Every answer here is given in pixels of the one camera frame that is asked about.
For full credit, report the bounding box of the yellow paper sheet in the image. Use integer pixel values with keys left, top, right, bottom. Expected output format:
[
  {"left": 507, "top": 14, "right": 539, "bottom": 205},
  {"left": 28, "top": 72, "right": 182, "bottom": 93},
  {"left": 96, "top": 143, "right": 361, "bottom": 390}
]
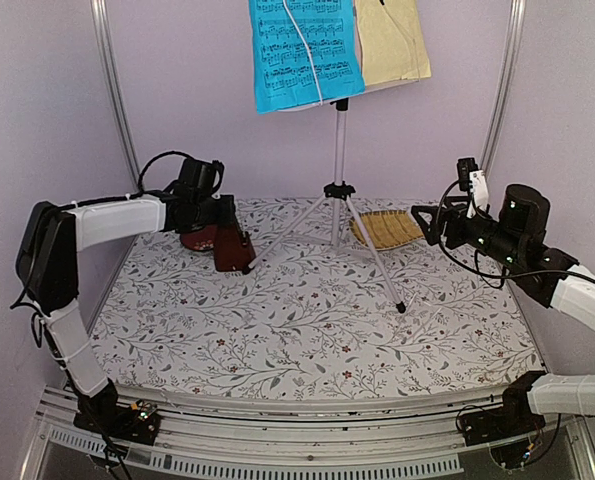
[{"left": 354, "top": 0, "right": 432, "bottom": 87}]

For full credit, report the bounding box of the front aluminium rail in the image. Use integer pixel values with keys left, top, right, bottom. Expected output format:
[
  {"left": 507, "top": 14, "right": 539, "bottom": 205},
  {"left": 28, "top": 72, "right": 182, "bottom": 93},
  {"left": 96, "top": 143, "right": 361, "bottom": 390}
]
[{"left": 20, "top": 387, "right": 595, "bottom": 479}]

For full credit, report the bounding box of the blue sheet music page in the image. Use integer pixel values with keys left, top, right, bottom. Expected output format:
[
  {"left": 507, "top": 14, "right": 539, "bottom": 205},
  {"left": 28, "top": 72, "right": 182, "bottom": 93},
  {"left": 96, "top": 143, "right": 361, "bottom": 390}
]
[{"left": 249, "top": 0, "right": 365, "bottom": 114}]

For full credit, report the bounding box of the right aluminium frame post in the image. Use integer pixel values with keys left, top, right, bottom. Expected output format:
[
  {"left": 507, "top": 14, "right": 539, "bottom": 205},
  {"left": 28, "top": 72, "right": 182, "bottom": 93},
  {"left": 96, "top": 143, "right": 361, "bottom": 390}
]
[{"left": 481, "top": 0, "right": 527, "bottom": 175}]

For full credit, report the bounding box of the woven bamboo tray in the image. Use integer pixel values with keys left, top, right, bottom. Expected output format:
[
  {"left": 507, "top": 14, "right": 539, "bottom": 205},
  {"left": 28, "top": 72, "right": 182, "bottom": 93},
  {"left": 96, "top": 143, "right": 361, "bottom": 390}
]
[{"left": 359, "top": 210, "right": 423, "bottom": 251}]

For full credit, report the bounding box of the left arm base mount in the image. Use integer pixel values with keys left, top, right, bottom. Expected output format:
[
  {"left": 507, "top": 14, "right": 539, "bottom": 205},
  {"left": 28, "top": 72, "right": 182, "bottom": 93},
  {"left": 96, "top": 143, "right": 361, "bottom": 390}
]
[{"left": 74, "top": 392, "right": 161, "bottom": 446}]

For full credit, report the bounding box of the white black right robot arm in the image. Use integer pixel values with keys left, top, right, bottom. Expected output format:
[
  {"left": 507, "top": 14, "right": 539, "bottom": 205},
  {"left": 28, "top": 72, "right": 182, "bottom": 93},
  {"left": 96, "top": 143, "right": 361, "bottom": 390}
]
[{"left": 411, "top": 184, "right": 595, "bottom": 436}]

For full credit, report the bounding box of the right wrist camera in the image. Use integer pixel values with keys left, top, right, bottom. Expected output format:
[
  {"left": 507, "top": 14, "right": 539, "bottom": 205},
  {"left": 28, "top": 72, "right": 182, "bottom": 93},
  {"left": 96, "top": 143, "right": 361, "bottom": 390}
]
[{"left": 457, "top": 157, "right": 489, "bottom": 218}]

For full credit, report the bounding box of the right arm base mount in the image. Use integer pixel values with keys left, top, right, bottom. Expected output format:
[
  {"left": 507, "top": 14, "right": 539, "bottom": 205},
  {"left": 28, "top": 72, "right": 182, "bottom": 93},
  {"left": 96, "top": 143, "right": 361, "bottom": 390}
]
[{"left": 455, "top": 370, "right": 562, "bottom": 471}]

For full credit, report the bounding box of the left aluminium frame post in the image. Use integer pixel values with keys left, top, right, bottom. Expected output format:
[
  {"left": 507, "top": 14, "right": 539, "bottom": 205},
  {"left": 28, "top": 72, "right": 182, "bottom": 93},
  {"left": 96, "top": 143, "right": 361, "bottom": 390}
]
[{"left": 90, "top": 0, "right": 139, "bottom": 185}]

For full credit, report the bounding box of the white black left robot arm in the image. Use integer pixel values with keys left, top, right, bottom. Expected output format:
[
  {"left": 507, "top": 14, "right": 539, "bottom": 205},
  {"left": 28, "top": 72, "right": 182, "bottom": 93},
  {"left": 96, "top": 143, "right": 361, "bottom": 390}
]
[{"left": 12, "top": 153, "right": 224, "bottom": 434}]

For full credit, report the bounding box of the red floral round box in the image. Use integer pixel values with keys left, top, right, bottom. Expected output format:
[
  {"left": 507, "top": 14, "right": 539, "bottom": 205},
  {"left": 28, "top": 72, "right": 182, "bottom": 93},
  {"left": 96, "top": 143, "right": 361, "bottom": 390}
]
[{"left": 180, "top": 225, "right": 217, "bottom": 252}]

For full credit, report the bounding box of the dark red wooden metronome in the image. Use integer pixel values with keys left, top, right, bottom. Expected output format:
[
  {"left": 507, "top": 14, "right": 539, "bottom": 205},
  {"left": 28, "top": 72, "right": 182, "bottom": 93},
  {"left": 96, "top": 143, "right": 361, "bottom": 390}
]
[{"left": 214, "top": 195, "right": 256, "bottom": 274}]

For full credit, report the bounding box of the white tripod music stand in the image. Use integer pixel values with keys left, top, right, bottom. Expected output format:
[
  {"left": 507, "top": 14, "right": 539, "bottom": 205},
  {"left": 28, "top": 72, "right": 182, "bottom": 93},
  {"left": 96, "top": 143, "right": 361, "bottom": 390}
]
[{"left": 243, "top": 97, "right": 407, "bottom": 314}]

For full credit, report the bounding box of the aluminium frame post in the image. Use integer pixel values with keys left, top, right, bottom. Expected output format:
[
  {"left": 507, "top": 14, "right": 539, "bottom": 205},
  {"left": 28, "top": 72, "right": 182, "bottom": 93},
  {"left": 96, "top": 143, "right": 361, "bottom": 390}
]
[
  {"left": 481, "top": 0, "right": 527, "bottom": 175},
  {"left": 90, "top": 0, "right": 139, "bottom": 185}
]

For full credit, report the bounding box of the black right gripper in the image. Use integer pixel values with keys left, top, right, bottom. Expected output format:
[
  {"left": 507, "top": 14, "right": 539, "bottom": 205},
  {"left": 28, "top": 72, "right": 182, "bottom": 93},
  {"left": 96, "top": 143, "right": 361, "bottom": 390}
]
[{"left": 413, "top": 196, "right": 524, "bottom": 269}]

